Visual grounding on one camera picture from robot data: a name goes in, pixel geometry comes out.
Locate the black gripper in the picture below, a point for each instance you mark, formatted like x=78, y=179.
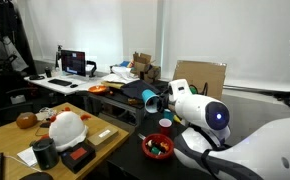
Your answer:
x=163, y=100

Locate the blue plastic cup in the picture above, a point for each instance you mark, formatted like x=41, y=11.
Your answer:
x=150, y=101
x=168, y=114

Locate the red plastic cup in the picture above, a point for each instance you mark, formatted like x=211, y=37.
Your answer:
x=165, y=126

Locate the dark blue bin lid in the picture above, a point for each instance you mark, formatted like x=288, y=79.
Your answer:
x=134, y=89

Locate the small cardboard box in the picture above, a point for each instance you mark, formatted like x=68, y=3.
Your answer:
x=103, y=135

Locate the orange bowl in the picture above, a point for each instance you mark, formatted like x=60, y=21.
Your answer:
x=98, y=89

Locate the flat cardboard sheet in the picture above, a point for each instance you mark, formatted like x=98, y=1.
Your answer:
x=207, y=77

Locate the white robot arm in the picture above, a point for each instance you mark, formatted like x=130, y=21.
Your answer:
x=264, y=154

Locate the black keyboard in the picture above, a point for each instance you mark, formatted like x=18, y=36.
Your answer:
x=60, y=82

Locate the black cylinder speaker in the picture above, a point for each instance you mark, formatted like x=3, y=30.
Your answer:
x=45, y=153

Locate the black red box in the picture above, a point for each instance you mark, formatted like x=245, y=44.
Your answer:
x=77, y=157

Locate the white plush chicken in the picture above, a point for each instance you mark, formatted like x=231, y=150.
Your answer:
x=67, y=130

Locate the brown toy football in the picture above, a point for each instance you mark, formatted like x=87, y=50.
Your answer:
x=26, y=120

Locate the black monitor with screen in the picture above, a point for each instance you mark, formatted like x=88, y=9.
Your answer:
x=73, y=62

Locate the red plate with toys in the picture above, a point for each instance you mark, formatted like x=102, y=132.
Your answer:
x=157, y=146

